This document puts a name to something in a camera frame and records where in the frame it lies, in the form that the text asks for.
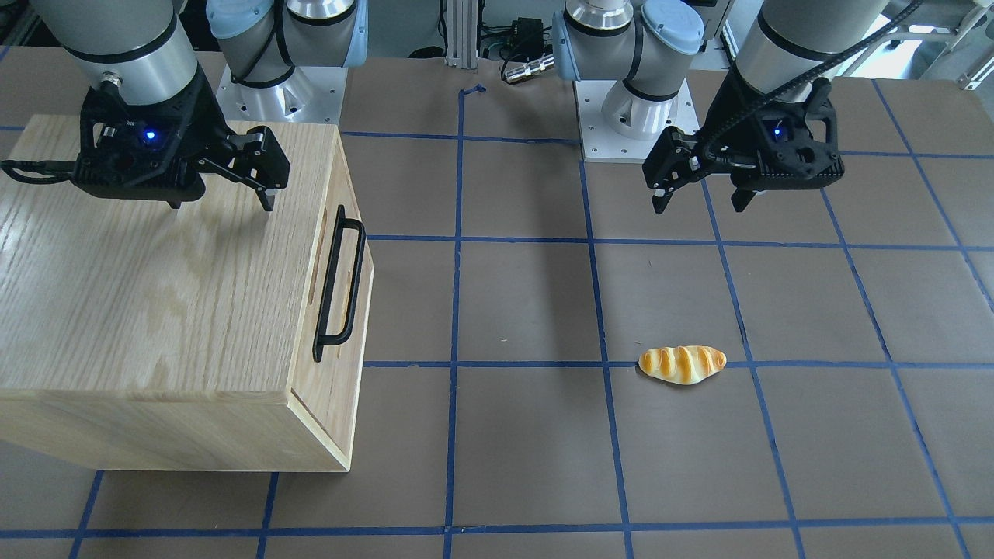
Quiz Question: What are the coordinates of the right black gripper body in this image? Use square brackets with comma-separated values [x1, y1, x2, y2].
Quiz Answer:
[70, 82, 226, 201]

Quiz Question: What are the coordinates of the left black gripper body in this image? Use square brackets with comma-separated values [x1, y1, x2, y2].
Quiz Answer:
[696, 68, 845, 191]

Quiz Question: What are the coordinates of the black drawer handle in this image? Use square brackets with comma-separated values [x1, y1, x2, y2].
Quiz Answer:
[312, 205, 367, 363]

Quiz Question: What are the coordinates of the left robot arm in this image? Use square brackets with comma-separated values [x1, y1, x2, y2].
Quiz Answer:
[551, 1, 919, 214]

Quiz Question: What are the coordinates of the wooden drawer cabinet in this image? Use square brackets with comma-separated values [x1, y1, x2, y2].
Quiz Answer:
[1, 123, 343, 473]

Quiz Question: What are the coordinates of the bread roll toy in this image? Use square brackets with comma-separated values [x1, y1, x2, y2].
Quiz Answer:
[637, 345, 728, 386]

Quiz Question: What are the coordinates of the aluminium frame post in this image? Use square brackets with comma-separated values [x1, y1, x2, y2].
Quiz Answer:
[443, 1, 481, 71]

